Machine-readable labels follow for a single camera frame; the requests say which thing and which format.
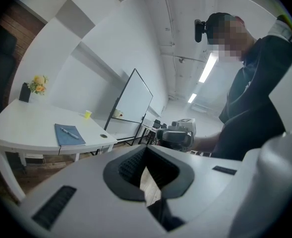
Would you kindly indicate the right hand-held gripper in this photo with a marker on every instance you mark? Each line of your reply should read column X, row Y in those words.
column 188, row 125

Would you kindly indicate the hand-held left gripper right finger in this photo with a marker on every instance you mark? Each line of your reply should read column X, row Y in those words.
column 205, row 182

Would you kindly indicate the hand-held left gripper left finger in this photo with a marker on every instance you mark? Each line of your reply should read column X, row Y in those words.
column 86, row 195

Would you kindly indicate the blue notebook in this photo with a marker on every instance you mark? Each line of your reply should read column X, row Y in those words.
column 66, row 140

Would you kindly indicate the silver black pen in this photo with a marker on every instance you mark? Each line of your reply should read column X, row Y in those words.
column 70, row 133

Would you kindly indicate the person's right forearm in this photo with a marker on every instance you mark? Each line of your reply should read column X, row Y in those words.
column 206, row 141

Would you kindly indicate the ceiling light panel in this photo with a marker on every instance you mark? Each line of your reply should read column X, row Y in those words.
column 207, row 67
column 192, row 98

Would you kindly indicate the whiteboard on black stand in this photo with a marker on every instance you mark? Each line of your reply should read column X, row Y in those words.
column 133, row 98

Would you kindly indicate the yellow paper cup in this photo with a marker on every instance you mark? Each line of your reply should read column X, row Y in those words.
column 88, row 114

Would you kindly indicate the person's black t-shirt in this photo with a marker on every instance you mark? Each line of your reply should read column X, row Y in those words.
column 250, row 103

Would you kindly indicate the black square flower vase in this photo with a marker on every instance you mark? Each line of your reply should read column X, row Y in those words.
column 24, row 94

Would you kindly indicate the yellow orange flower bouquet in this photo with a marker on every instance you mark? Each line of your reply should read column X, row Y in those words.
column 39, row 85

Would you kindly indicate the person's head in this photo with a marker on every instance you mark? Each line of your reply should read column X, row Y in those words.
column 235, row 38

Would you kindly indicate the black head-mounted camera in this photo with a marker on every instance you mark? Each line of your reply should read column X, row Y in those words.
column 199, row 32

